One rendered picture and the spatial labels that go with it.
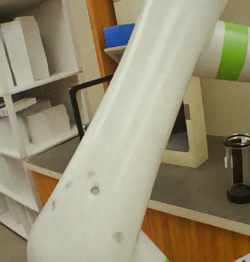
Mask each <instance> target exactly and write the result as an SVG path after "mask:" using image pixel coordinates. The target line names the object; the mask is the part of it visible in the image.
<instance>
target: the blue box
mask: <svg viewBox="0 0 250 262"><path fill-rule="evenodd" d="M134 27H135V23H130V24H126V25H116V26H113V27H108V28H105V29H104V34H105V41H106V46H107V48H113V47H117V46H127V44H128V42H129V39H130V37H131V33H132V31H133V30H134Z"/></svg>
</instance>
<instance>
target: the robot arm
mask: <svg viewBox="0 0 250 262"><path fill-rule="evenodd" d="M228 1H229V0H144V2H143V4H142V7H141V11H140V13H139V16H138V18H137V22H136V25H135V27H134V30H133V31H132V33H131V37H130V39H129V42H128V44H127V46H126V48H125V52H124V54H123V56H122V58H121V60H120V63H119V64H118V67H117V69H116V72H115V74H114V76H113V78H112V80H111V82H110V84H109V86H108V88H107V90H106V92H105V94H104V97H103V99H102V101H101V104H100V105H99V107H98V109H97V111H96V113H95V115H94V117H93V118H92V120H91V122H90V126H89V127H88V129H87V131H86V132H85V134H84V136H83V138H82V140H81V142H80V144H79V146H78V148H77V150H76V152H75V153H74V155H73V158H72V159H71V161H70V162H69V164H68V166H67V168H66V170H65V171H64V173H63V176H62V177H61V178H60V180H59V182H58V184H57V186H56V187H55V189H54V191H53V192H52V194H51V196H50V197H49V199H48V201H47V202H46V204H45V206H44V208H43V209H42V211H41V213H40V214H39V216H38V217H37V219H36V221H35V222H34V223H33V226H32V227H31V230H30V233H29V237H28V240H27V261H28V262H169V260H168V258H167V257H166V256H165V255H164V253H162V252H161V251H160V249H158V247H156V245H155V244H154V243H153V242H152V241H151V239H150V238H149V237H147V236H146V234H145V233H144V232H143V231H142V230H141V226H142V222H143V219H144V215H145V213H146V209H147V206H148V203H149V199H150V196H151V193H152V190H153V186H154V184H155V180H156V178H157V174H158V172H159V168H160V165H161V160H162V158H163V154H164V152H165V150H166V146H167V144H168V141H169V138H170V135H171V131H172V129H173V126H174V122H175V121H176V118H177V114H178V112H179V109H180V107H181V105H182V104H181V103H182V101H183V98H184V97H185V92H186V91H187V88H188V86H189V82H190V81H191V77H192V76H194V77H200V78H212V79H220V80H223V81H237V82H247V83H250V27H246V26H243V25H238V24H234V23H228V22H224V21H220V20H219V19H220V17H221V15H222V13H223V11H224V9H225V7H226V5H227V3H228Z"/></svg>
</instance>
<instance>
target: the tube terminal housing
mask: <svg viewBox="0 0 250 262"><path fill-rule="evenodd" d="M143 2H144V0H122V1H118V2H116V3H114V11H115V14H116V20H117V24H118V25H126V24H130V23H135V25H136V22H137V18H138V16H139V13H140V11H141V7H142V4H143ZM183 104H189V113H190V119H191V120H186V124H187V134H188V140H189V151H188V152H183V151H170V150H165V152H164V154H163V158H162V160H161V163H169V164H175V165H179V166H186V167H193V168H198V167H199V166H200V165H201V164H203V163H204V162H205V161H206V160H207V159H208V148H207V142H206V130H205V122H204V110H203V105H202V94H201V88H200V77H194V76H192V77H191V81H190V82H189V86H188V88H187V91H186V92H185V97H184V98H183Z"/></svg>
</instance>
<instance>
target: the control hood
mask: <svg viewBox="0 0 250 262"><path fill-rule="evenodd" d="M125 48H126V46H117V47H113V48H106V49H104V51H105V52H106V53H107V54H108V55H109V56H110V57H111V58H112V59H113V60H115V61H116V62H117V63H118V64H119V63H120V60H119V59H117V58H116V57H115V56H114V55H119V54H124V52H125Z"/></svg>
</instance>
